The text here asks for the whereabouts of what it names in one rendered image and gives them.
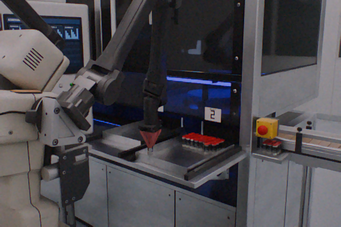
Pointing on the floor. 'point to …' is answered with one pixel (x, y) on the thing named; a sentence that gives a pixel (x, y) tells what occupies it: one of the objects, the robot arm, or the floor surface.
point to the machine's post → (250, 94)
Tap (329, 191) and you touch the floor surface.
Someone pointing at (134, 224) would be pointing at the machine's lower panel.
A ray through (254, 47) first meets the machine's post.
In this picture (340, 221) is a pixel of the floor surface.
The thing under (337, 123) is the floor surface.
